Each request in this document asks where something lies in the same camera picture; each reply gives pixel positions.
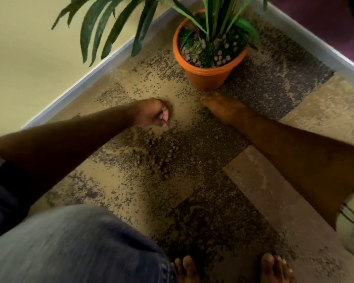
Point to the person's left jeans leg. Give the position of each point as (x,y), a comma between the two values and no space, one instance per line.
(70,247)

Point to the person's foot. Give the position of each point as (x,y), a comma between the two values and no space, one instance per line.
(187,271)
(273,269)

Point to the person's left forearm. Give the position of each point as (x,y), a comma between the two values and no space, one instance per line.
(56,147)

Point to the white baseboard under purple wall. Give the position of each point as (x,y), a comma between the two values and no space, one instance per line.
(318,47)

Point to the person's left hand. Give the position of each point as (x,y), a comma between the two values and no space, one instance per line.
(150,113)

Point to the person's right forearm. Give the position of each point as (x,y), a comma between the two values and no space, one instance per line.
(306,165)

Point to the cluster of pale pebbles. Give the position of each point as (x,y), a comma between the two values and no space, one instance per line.
(221,57)

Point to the green artificial palm plant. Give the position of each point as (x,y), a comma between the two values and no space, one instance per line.
(206,79)

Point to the white baseboard under yellow wall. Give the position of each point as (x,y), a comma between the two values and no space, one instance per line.
(91,76)

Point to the person's right hand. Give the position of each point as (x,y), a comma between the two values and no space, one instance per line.
(224,107)

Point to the person's left foot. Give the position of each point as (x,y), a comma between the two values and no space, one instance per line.
(187,271)

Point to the plaid shirt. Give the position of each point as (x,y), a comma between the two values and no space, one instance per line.
(352,226)

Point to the brown pebbles pile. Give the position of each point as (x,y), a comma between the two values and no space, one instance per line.
(159,165)

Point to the person's right foot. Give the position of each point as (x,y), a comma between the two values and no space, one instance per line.
(273,269)

